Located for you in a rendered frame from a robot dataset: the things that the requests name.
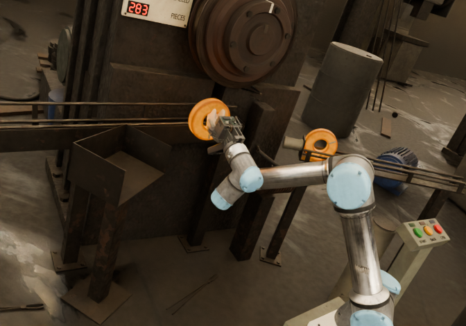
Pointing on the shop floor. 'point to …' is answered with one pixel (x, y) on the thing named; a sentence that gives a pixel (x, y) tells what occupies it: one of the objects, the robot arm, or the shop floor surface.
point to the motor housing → (253, 221)
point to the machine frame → (103, 35)
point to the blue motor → (401, 157)
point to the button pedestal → (414, 252)
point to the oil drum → (341, 89)
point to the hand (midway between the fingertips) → (211, 114)
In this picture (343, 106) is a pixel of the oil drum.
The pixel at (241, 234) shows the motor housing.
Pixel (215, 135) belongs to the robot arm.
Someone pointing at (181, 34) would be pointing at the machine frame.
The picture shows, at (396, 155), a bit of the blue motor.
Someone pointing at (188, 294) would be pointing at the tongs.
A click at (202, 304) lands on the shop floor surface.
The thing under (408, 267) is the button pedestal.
